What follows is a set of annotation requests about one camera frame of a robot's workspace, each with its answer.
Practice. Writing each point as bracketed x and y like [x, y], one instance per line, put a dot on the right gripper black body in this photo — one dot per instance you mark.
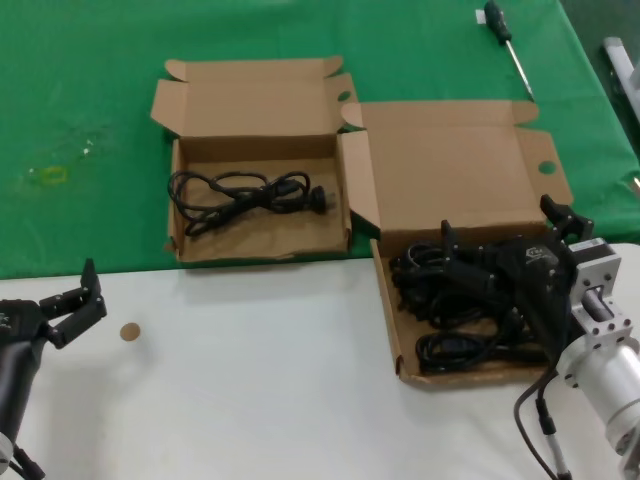
[542, 280]

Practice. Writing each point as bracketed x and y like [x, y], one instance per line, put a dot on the empty-lidded brown cardboard box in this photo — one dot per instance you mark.
[260, 120]

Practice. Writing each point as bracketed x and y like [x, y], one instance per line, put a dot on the white metal bar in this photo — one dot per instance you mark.
[617, 55]

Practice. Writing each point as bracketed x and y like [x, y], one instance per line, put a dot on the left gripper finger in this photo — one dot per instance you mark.
[91, 282]
[80, 322]

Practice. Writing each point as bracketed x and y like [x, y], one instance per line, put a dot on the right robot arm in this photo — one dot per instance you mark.
[610, 370]

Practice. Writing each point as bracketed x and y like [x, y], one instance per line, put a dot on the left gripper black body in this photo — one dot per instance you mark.
[17, 322]

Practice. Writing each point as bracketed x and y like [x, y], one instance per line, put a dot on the small white tape piece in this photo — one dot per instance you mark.
[480, 17]

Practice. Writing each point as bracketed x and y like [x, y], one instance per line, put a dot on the green tablecloth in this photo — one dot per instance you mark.
[75, 75]

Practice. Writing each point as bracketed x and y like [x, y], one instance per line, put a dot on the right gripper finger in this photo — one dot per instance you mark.
[572, 225]
[470, 272]

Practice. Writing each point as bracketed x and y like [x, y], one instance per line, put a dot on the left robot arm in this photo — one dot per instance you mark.
[15, 385]

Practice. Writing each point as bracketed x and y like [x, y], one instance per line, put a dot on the round brown cardboard disc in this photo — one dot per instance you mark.
[130, 332]

